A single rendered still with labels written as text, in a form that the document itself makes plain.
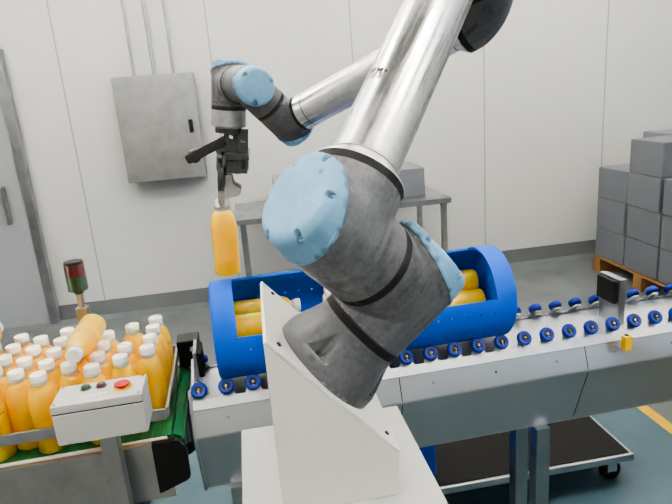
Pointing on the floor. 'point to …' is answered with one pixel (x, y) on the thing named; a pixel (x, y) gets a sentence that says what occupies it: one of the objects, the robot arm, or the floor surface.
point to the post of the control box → (116, 470)
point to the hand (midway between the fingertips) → (220, 202)
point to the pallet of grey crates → (637, 213)
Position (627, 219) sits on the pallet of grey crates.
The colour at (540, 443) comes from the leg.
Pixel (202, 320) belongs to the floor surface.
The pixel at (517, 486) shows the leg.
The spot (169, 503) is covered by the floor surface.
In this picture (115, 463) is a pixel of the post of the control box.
